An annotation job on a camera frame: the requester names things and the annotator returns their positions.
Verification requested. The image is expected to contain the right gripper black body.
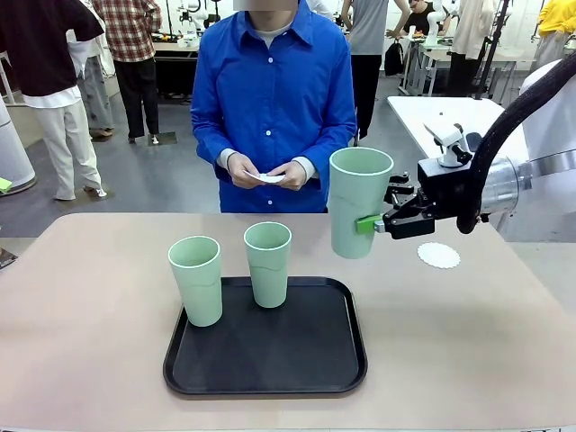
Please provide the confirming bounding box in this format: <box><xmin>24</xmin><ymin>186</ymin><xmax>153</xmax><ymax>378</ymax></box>
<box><xmin>417</xmin><ymin>157</ymin><xmax>479</xmax><ymax>221</ymax></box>

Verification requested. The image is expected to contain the white scalloped paper coaster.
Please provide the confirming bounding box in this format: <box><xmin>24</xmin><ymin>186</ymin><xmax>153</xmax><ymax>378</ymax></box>
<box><xmin>244</xmin><ymin>169</ymin><xmax>287</xmax><ymax>185</ymax></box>
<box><xmin>416</xmin><ymin>242</ymin><xmax>462</xmax><ymax>270</ymax></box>

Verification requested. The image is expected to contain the pale green cup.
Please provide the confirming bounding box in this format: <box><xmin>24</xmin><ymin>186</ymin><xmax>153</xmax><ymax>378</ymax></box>
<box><xmin>328</xmin><ymin>147</ymin><xmax>395</xmax><ymax>261</ymax></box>
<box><xmin>243</xmin><ymin>221</ymin><xmax>293</xmax><ymax>310</ymax></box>
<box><xmin>167</xmin><ymin>235</ymin><xmax>224</xmax><ymax>328</ymax></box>

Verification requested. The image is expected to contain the person's left forearm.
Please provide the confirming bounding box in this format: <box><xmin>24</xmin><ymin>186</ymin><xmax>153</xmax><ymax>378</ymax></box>
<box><xmin>299</xmin><ymin>130</ymin><xmax>359</xmax><ymax>181</ymax></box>

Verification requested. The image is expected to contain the person's right forearm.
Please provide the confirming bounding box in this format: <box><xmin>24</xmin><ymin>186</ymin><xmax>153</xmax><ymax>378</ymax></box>
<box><xmin>193</xmin><ymin>130</ymin><xmax>238</xmax><ymax>181</ymax></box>

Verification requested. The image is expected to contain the person's left hand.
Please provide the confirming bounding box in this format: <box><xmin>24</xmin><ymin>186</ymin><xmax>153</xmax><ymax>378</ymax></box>
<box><xmin>265</xmin><ymin>159</ymin><xmax>310</xmax><ymax>191</ymax></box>

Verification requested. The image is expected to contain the person's right hand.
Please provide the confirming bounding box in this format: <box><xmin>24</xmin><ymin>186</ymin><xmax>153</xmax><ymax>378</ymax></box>
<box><xmin>226</xmin><ymin>152</ymin><xmax>262</xmax><ymax>186</ymax></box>

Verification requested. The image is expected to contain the white table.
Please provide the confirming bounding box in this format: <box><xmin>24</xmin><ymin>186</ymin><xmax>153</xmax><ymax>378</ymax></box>
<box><xmin>386</xmin><ymin>94</ymin><xmax>527</xmax><ymax>159</ymax></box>

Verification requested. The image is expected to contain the black backpack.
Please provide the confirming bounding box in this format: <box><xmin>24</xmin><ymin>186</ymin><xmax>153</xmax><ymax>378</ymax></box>
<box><xmin>384</xmin><ymin>39</ymin><xmax>406</xmax><ymax>77</ymax></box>

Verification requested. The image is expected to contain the white desk with metal legs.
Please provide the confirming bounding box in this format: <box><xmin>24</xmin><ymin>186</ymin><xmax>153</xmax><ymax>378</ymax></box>
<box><xmin>400</xmin><ymin>35</ymin><xmax>454</xmax><ymax>98</ymax></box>

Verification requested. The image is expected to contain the black tripod stand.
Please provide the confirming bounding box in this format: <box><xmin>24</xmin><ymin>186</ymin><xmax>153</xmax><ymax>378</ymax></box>
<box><xmin>472</xmin><ymin>0</ymin><xmax>514</xmax><ymax>103</ymax></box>

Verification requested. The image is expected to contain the person in beige coat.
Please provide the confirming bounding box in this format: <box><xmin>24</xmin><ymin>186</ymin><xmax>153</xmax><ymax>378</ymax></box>
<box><xmin>449</xmin><ymin>0</ymin><xmax>494</xmax><ymax>98</ymax></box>

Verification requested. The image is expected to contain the person in blue shirt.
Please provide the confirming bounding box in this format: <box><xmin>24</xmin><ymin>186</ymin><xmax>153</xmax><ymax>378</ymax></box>
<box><xmin>191</xmin><ymin>0</ymin><xmax>359</xmax><ymax>215</ymax></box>

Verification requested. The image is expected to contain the person in grey top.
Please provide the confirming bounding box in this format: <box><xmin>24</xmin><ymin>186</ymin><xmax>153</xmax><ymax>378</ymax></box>
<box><xmin>341</xmin><ymin>0</ymin><xmax>391</xmax><ymax>140</ymax></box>

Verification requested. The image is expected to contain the person in black shirt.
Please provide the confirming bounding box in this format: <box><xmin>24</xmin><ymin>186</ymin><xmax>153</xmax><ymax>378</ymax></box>
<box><xmin>386</xmin><ymin>0</ymin><xmax>445</xmax><ymax>40</ymax></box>

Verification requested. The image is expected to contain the black plastic tray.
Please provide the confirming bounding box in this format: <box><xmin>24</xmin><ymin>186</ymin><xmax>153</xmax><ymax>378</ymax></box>
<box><xmin>162</xmin><ymin>275</ymin><xmax>369</xmax><ymax>397</ymax></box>

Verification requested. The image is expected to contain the person in yellow top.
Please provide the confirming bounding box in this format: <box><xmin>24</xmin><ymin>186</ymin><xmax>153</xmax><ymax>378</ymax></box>
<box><xmin>535</xmin><ymin>0</ymin><xmax>576</xmax><ymax>68</ymax></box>

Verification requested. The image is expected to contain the dark workbench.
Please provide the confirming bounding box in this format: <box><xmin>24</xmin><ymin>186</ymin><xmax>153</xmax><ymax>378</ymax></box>
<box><xmin>152</xmin><ymin>40</ymin><xmax>202</xmax><ymax>98</ymax></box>

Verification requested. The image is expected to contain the white robot with black joints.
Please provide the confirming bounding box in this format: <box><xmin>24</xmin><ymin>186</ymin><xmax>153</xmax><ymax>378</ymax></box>
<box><xmin>177</xmin><ymin>0</ymin><xmax>211</xmax><ymax>28</ymax></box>

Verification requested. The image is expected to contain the person in plaid shirt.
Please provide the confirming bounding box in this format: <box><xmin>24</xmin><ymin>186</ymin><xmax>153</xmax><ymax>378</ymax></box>
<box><xmin>92</xmin><ymin>0</ymin><xmax>163</xmax><ymax>144</ymax></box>

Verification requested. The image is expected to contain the person in grey trousers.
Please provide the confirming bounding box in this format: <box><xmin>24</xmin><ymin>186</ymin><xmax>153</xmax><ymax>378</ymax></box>
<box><xmin>74</xmin><ymin>56</ymin><xmax>114</xmax><ymax>140</ymax></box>

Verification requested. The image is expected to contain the person in dark sweater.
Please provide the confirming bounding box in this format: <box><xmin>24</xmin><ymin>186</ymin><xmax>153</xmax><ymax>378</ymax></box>
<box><xmin>0</xmin><ymin>0</ymin><xmax>109</xmax><ymax>203</ymax></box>

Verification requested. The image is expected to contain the white cylindrical appliance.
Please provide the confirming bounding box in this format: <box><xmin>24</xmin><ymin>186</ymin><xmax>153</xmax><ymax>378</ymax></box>
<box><xmin>0</xmin><ymin>96</ymin><xmax>38</xmax><ymax>195</ymax></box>

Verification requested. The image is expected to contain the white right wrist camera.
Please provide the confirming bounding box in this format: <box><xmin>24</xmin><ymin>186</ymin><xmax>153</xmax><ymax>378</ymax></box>
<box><xmin>422</xmin><ymin>121</ymin><xmax>482</xmax><ymax>168</ymax></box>

